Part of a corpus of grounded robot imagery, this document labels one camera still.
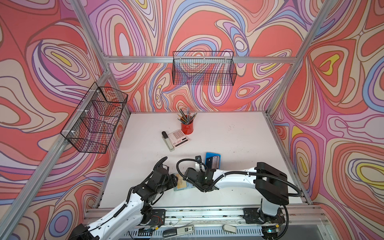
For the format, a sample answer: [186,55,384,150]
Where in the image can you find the tan gold credit card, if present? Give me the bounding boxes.
[176,174,188,191]

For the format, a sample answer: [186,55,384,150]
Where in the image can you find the green card holder wallet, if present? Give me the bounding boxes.
[174,174,195,192]

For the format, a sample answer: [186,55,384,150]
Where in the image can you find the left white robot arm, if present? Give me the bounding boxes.
[69,166,178,240]

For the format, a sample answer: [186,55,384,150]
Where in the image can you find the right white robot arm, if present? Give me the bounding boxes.
[177,159,303,217]

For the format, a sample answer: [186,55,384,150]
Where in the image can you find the stack of credit cards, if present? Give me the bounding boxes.
[209,156,221,169]

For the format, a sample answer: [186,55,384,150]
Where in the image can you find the blue plastic card tray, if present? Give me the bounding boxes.
[205,152,221,169]

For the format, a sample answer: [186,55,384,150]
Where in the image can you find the grey stapler black tip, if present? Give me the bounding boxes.
[162,131,175,152]

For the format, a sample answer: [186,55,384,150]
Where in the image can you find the pink calculator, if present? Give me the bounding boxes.
[168,130,189,148]

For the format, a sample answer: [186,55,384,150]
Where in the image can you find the grey remote device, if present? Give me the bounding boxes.
[162,225,195,239]

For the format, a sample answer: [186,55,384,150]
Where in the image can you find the small grey oval object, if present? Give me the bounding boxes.
[222,225,237,234]

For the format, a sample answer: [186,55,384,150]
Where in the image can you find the red metal pen cup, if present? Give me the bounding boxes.
[181,121,194,135]

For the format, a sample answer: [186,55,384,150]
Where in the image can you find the pens and pencils bunch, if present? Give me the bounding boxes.
[179,108,197,125]

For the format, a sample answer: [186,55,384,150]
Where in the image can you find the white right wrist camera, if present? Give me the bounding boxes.
[195,156,204,165]

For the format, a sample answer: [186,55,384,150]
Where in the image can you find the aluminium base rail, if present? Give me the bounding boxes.
[119,206,325,226]

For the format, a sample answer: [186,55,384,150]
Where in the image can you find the black wire basket left wall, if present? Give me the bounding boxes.
[61,83,128,154]

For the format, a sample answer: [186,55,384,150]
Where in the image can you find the black wire basket wall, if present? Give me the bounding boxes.
[172,51,238,86]
[61,83,128,154]

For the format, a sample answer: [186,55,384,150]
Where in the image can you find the black wire basket back wall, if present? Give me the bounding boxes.
[172,51,238,86]

